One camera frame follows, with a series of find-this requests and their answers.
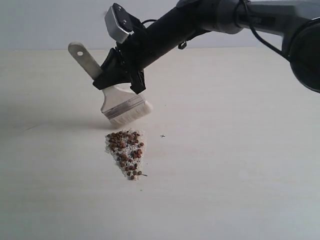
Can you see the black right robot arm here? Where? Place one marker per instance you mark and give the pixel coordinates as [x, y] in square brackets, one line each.
[297, 22]

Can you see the white paint brush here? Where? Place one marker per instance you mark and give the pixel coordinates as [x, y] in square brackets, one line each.
[120, 106]

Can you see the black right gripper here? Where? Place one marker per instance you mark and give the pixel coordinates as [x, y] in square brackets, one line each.
[120, 65]

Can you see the brown and white grain pile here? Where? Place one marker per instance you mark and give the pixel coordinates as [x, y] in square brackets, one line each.
[127, 147]

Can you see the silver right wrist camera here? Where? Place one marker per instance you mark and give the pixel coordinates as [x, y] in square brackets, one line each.
[118, 23]

